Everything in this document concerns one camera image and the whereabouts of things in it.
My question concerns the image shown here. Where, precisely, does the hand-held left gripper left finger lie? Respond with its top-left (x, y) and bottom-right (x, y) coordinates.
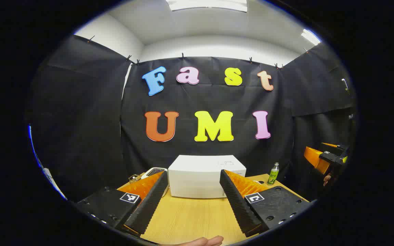
top-left (76, 170), bottom-right (169, 238)

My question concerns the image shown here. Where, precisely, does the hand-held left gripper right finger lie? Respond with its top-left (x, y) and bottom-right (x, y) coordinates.
top-left (220, 169), bottom-right (312, 238)

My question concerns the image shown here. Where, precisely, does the white microwave oven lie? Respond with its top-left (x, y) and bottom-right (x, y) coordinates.
top-left (168, 155), bottom-right (247, 199)

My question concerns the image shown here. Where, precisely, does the cream toaster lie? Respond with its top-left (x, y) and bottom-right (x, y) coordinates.
top-left (142, 167), bottom-right (169, 197)

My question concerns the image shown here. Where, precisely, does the green label drink bottle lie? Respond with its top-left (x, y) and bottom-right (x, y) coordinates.
top-left (267, 162), bottom-right (280, 186)

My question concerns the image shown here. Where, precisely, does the ceiling light panel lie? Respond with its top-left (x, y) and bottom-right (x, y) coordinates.
top-left (301, 29), bottom-right (320, 45)
top-left (166, 0), bottom-right (249, 12)

